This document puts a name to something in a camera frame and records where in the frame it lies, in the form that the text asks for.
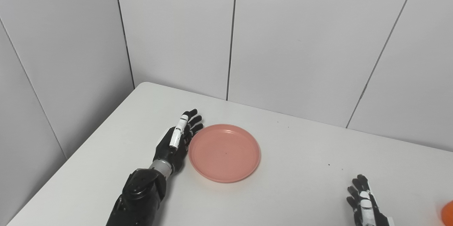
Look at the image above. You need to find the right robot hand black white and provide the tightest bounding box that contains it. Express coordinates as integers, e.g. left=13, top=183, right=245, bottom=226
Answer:
left=346, top=174, right=395, bottom=226

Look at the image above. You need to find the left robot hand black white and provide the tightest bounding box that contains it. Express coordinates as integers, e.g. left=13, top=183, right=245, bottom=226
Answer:
left=153, top=109, right=204, bottom=175

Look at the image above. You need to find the pink round plate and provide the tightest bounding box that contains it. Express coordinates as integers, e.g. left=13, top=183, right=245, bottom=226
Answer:
left=188, top=124, right=261, bottom=183

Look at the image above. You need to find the orange fruit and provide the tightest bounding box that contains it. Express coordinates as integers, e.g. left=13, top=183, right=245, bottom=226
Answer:
left=441, top=200, right=453, bottom=226

